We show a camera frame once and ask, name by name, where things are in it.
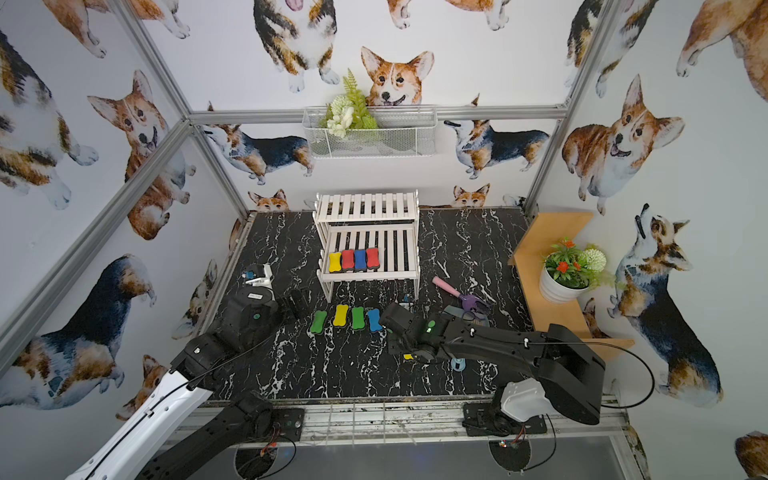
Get dark green eraser shelf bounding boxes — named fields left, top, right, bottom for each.
left=310, top=310, right=328, bottom=335

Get yellow eraser shelf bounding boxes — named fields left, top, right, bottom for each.
left=332, top=304, right=349, bottom=327

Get red eraser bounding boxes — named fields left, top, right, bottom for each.
left=340, top=249, right=355, bottom=272
left=366, top=247, right=381, bottom=270

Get blue eraser shelf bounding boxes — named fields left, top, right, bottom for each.
left=354, top=249, right=368, bottom=272

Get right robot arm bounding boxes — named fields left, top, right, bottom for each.
left=380, top=303, right=605, bottom=425

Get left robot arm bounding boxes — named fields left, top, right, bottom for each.
left=71, top=286, right=311, bottom=479

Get white wooden two-tier shelf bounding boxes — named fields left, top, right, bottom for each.
left=313, top=190, right=421, bottom=301

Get teal dustpan with brush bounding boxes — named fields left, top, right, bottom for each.
left=442, top=305, right=484, bottom=372

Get wooden corner stand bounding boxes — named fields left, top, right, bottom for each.
left=509, top=211, right=634, bottom=361

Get white pot red flowers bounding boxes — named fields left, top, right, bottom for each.
left=539, top=237, right=611, bottom=304

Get artificial fern and white flowers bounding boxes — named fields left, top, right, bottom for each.
left=319, top=69, right=379, bottom=139

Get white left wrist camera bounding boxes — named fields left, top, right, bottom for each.
left=241, top=263, right=274, bottom=289

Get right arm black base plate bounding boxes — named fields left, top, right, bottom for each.
left=461, top=403, right=548, bottom=437

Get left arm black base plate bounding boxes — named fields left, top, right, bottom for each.
left=249, top=408, right=306, bottom=442

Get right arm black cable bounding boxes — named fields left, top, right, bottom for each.
left=515, top=338, right=656, bottom=472

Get white wire wall basket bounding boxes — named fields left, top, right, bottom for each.
left=302, top=107, right=438, bottom=158

